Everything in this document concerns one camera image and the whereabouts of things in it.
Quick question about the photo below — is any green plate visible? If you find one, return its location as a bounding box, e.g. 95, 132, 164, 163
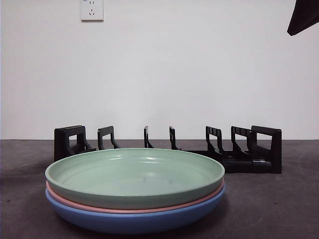
44, 148, 226, 209

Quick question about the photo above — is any blue plate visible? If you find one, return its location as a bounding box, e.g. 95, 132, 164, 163
44, 184, 227, 234

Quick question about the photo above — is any pink plate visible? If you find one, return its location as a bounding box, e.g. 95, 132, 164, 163
45, 180, 226, 214

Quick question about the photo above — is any black dish rack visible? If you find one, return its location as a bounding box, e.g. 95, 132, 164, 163
54, 125, 283, 174

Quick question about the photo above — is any white wall socket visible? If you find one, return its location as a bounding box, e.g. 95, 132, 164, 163
80, 0, 104, 22

